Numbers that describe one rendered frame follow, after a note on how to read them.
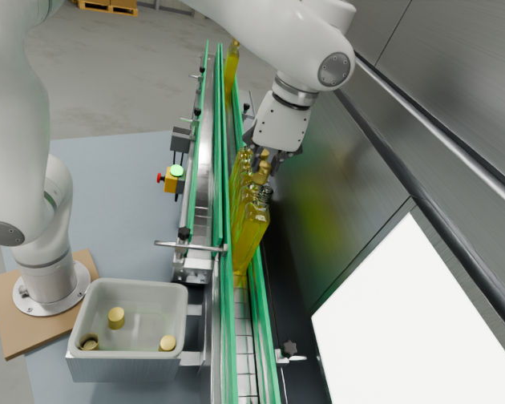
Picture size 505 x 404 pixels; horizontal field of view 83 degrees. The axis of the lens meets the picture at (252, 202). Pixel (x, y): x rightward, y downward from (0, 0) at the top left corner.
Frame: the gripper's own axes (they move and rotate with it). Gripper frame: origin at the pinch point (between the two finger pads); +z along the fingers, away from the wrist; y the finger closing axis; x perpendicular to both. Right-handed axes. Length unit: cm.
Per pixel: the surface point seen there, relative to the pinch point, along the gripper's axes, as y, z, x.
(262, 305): -3.6, 20.5, 22.4
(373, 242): -12.4, -6.3, 25.1
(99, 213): 45, 59, -32
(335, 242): -12.4, 1.8, 18.7
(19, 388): 69, 134, 8
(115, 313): 26.6, 35.0, 18.9
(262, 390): -3.6, 25.7, 36.7
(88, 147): 61, 59, -74
